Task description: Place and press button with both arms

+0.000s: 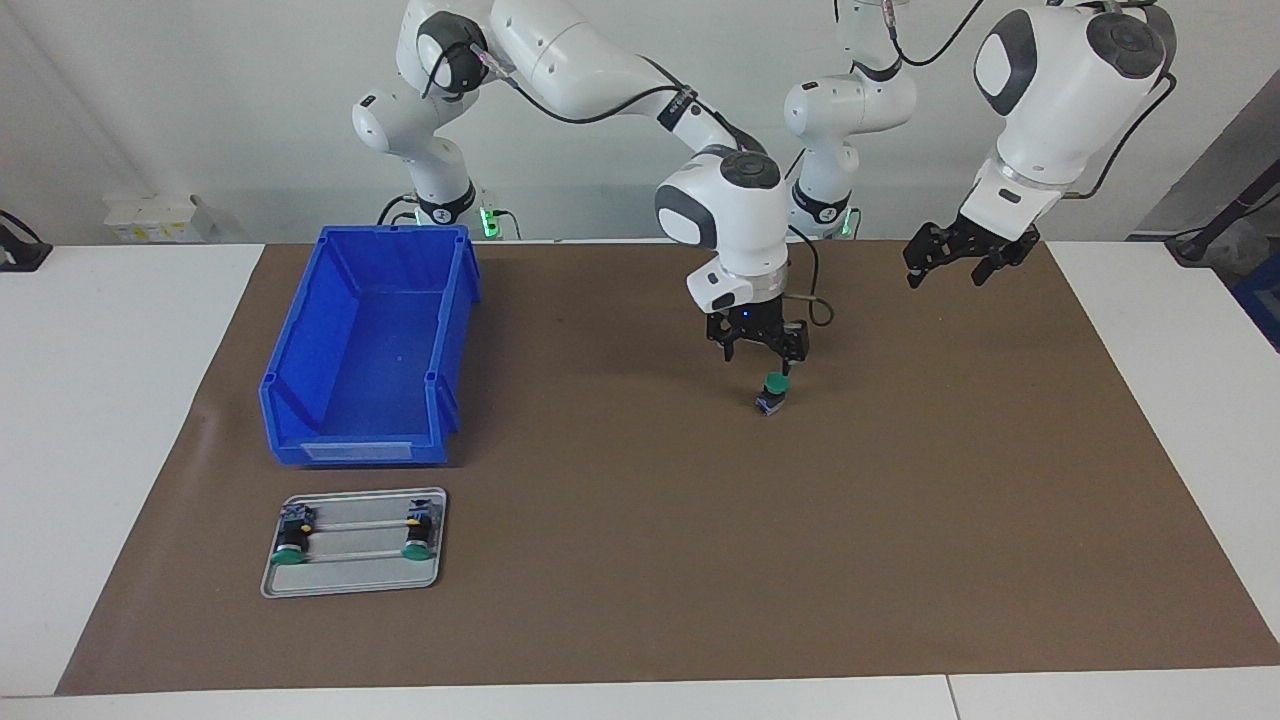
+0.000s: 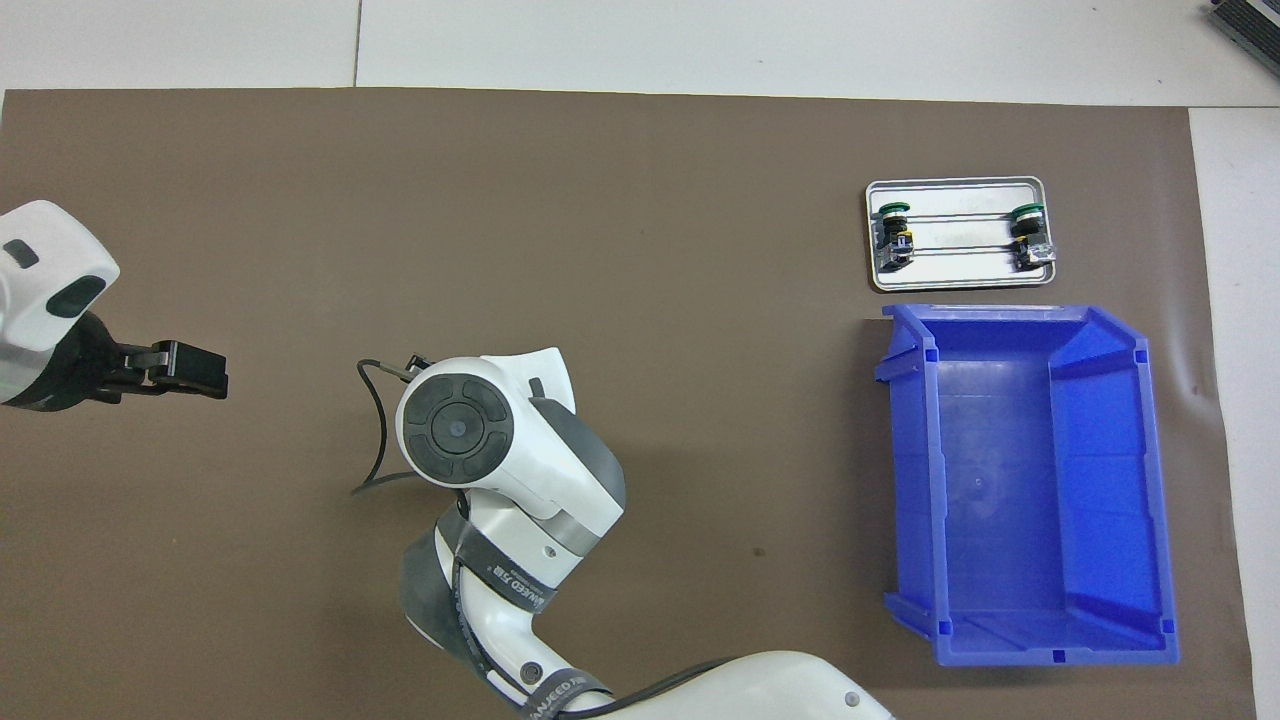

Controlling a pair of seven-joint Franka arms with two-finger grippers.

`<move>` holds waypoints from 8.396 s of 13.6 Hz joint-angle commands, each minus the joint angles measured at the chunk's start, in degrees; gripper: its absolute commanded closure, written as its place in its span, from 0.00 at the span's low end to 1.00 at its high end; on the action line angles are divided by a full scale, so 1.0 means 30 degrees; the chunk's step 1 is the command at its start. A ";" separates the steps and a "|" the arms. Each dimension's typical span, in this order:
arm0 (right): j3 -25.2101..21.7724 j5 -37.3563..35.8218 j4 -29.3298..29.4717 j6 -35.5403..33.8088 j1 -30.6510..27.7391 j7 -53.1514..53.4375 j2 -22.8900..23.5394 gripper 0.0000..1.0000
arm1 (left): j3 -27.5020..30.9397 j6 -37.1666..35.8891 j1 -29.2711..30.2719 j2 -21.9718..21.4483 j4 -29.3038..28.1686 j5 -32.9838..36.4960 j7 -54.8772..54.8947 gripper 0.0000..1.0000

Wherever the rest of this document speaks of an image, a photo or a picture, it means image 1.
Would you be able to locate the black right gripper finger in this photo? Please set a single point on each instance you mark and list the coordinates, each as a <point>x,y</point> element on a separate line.
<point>725,340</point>
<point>795,345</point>

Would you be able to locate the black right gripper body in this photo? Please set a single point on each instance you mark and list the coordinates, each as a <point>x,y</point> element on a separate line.
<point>755,322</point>

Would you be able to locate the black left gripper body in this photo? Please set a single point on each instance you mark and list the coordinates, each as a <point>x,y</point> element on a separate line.
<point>985,240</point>

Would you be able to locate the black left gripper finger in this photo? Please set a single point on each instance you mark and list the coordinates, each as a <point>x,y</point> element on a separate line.
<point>925,250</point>
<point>1005,258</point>

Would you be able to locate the green push button switch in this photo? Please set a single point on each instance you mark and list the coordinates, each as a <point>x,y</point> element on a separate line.
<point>292,535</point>
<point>772,392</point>
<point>420,535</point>

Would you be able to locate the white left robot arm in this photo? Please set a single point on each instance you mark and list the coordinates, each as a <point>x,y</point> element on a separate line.
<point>1050,100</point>

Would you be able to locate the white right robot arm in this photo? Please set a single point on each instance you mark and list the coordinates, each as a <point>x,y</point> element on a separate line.
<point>600,70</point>

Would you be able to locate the brown table mat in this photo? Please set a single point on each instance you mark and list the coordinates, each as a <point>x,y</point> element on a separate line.
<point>700,550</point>

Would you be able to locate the black stand pole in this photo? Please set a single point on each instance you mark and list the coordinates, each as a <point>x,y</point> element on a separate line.
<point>1215,225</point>

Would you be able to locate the blue crate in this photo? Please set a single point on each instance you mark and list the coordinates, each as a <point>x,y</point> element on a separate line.
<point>1265,295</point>

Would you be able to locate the green lit base plug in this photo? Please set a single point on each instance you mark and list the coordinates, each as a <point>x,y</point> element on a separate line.
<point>490,222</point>

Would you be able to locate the blue plastic storage bin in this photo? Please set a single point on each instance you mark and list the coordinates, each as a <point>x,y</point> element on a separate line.
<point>370,380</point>

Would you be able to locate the silver metal tray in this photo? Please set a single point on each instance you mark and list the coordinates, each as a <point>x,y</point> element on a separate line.
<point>350,575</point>

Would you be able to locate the white box yellow labels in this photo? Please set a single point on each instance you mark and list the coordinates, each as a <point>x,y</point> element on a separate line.
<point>150,215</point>

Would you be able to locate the black clamp object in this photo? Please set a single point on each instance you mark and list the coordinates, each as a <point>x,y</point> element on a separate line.
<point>20,255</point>

